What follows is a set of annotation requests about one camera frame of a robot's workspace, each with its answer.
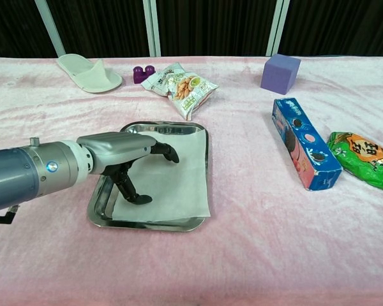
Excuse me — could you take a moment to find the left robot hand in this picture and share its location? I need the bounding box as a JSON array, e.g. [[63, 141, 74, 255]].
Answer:
[[76, 131, 181, 205]]

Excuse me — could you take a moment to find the white paper sheet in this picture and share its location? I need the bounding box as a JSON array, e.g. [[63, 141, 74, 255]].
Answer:
[[111, 129, 211, 222]]

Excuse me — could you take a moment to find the stainless steel tray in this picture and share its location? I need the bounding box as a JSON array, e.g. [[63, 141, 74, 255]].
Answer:
[[86, 120, 211, 233]]

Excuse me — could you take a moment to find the white slipper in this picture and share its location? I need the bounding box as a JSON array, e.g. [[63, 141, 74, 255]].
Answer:
[[56, 53, 124, 94]]

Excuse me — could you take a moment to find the purple toy brick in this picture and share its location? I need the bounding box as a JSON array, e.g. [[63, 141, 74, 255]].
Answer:
[[133, 65, 156, 85]]

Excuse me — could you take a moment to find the white biscuit snack bag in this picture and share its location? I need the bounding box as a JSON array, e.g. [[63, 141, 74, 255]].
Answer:
[[140, 62, 219, 121]]

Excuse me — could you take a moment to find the black pleated curtain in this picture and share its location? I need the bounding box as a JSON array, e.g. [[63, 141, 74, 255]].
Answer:
[[0, 0, 383, 59]]

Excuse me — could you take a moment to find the pink plush tablecloth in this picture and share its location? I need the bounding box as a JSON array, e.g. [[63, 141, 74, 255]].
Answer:
[[0, 55, 383, 306]]

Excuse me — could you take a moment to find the purple foam cube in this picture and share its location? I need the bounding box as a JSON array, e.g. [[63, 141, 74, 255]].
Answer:
[[260, 53, 302, 96]]

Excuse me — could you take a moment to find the blue cookie box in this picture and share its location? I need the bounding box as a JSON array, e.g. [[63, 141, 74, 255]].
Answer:
[[271, 97, 343, 192]]

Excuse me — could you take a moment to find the green snack bag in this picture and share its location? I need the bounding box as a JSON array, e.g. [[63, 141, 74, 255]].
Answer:
[[326, 131, 383, 194]]

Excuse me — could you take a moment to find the white frame post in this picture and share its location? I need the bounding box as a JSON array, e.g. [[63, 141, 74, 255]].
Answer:
[[265, 0, 290, 57], [142, 0, 162, 57], [34, 0, 66, 59]]

